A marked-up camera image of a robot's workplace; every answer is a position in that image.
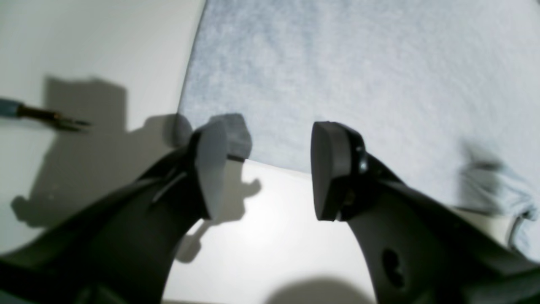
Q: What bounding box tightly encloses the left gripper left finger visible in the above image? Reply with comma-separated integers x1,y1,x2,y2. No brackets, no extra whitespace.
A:
1,121,228,304

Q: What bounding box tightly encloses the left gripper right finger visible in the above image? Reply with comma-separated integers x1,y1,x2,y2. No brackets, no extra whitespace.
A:
311,121,540,304

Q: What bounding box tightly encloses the red handled screwdriver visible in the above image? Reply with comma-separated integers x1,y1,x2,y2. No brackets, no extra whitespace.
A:
0,98,92,131

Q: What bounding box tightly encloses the grey T-shirt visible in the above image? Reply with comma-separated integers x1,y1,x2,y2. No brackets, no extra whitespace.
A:
178,0,539,261

